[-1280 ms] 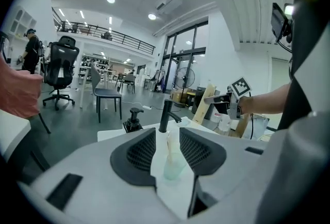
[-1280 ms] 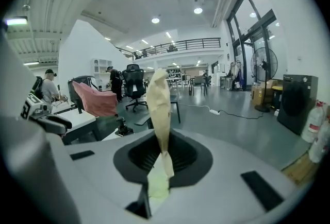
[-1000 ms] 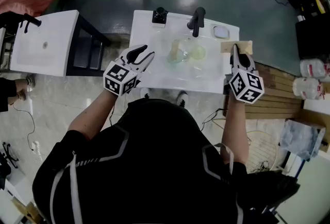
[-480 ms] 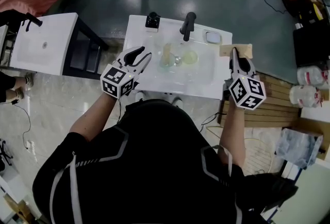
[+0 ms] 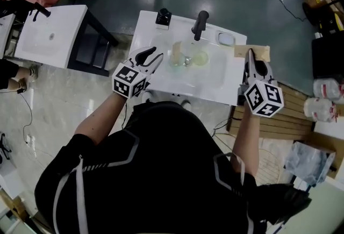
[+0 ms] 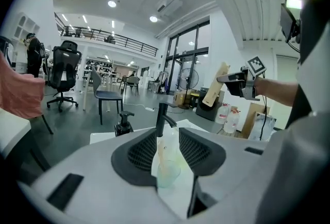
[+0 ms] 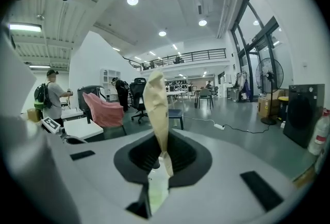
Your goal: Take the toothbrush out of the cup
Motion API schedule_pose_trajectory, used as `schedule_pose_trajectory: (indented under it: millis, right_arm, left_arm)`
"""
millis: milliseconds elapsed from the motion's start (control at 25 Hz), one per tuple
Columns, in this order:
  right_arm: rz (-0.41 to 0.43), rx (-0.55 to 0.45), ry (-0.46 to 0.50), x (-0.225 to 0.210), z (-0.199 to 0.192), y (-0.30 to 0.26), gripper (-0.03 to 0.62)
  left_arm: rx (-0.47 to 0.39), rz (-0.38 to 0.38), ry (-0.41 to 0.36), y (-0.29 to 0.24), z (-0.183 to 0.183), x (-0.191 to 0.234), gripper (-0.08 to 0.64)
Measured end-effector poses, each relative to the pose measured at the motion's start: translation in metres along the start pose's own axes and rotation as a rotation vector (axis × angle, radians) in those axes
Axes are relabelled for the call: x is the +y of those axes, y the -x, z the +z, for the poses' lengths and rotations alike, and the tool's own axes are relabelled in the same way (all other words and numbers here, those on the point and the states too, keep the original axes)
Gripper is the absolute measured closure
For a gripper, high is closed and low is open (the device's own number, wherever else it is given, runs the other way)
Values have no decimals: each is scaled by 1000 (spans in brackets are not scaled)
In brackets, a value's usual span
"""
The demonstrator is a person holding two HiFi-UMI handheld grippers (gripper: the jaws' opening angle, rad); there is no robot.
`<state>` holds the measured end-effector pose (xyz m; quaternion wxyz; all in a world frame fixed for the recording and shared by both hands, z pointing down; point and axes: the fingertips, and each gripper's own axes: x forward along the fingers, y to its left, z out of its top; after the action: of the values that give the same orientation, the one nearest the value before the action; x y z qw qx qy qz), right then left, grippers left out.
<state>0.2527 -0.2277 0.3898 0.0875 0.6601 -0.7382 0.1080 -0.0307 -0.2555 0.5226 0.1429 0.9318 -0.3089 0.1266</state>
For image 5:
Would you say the person's left forearm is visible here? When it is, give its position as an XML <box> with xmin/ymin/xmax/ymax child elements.
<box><xmin>73</xmin><ymin>91</ymin><xmax>127</xmax><ymax>146</ymax></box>

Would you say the thin black floor cable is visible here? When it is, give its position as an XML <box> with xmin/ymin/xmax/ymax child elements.
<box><xmin>16</xmin><ymin>88</ymin><xmax>35</xmax><ymax>145</ymax></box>

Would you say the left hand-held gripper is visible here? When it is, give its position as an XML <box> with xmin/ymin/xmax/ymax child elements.
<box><xmin>111</xmin><ymin>46</ymin><xmax>164</xmax><ymax>100</ymax></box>

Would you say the black box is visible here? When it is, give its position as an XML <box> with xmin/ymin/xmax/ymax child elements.
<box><xmin>311</xmin><ymin>36</ymin><xmax>344</xmax><ymax>80</ymax></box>

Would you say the black dispenser bottle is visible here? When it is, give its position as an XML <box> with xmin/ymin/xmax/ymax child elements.
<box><xmin>155</xmin><ymin>8</ymin><xmax>173</xmax><ymax>30</ymax></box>

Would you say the clear soap dish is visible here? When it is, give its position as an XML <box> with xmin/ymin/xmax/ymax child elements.
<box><xmin>217</xmin><ymin>31</ymin><xmax>237</xmax><ymax>47</ymax></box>

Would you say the yellow-green sponge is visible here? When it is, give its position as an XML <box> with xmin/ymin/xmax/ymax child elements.
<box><xmin>192</xmin><ymin>50</ymin><xmax>210</xmax><ymax>68</ymax></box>

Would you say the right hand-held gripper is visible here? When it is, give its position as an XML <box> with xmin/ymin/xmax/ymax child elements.
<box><xmin>237</xmin><ymin>48</ymin><xmax>285</xmax><ymax>119</ymax></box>

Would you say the wooden pallet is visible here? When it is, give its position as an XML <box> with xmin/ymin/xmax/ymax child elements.
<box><xmin>226</xmin><ymin>81</ymin><xmax>316</xmax><ymax>141</ymax></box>

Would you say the white washbasin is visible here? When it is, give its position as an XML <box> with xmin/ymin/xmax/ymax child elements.
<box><xmin>0</xmin><ymin>13</ymin><xmax>17</xmax><ymax>59</ymax></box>
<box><xmin>13</xmin><ymin>4</ymin><xmax>89</xmax><ymax>69</ymax></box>
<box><xmin>128</xmin><ymin>10</ymin><xmax>248</xmax><ymax>107</ymax></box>

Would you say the person's black shirt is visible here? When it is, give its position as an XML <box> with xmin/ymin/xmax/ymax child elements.
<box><xmin>34</xmin><ymin>100</ymin><xmax>313</xmax><ymax>234</ymax></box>

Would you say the clear plastic bag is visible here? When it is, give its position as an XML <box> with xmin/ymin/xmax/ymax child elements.
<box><xmin>284</xmin><ymin>141</ymin><xmax>337</xmax><ymax>187</ymax></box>

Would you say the black faucet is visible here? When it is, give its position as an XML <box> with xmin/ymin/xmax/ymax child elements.
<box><xmin>27</xmin><ymin>2</ymin><xmax>52</xmax><ymax>23</ymax></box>
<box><xmin>191</xmin><ymin>10</ymin><xmax>210</xmax><ymax>41</ymax></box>

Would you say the black washbasin stand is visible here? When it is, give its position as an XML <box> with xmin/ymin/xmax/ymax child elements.
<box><xmin>67</xmin><ymin>9</ymin><xmax>119</xmax><ymax>78</ymax></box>

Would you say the person's right forearm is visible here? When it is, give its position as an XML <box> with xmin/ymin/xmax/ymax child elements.
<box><xmin>231</xmin><ymin>109</ymin><xmax>261</xmax><ymax>178</ymax></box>

